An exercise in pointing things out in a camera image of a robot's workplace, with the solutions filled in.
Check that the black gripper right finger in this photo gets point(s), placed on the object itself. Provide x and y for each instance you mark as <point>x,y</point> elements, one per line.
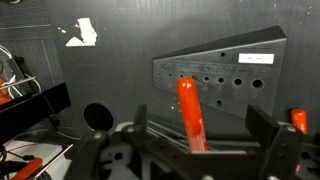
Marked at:
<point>283,143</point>

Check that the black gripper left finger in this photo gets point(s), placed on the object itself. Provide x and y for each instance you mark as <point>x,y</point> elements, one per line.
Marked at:
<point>156,146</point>

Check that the small orange object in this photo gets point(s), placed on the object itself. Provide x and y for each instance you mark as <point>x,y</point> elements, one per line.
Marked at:
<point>2,91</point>

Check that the black wedge hex key stand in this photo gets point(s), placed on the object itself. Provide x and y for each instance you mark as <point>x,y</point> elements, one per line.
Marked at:
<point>186,66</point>

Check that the white box under table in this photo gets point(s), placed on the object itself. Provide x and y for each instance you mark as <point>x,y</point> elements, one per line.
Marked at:
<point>23,151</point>

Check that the torn white sticker patch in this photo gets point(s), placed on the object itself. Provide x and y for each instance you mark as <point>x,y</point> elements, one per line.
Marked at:
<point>87,31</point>

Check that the thin metal rod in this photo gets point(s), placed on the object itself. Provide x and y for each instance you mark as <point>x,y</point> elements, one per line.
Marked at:
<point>16,83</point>

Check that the black metal frame beam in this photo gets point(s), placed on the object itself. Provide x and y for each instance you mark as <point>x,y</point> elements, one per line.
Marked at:
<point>30,110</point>

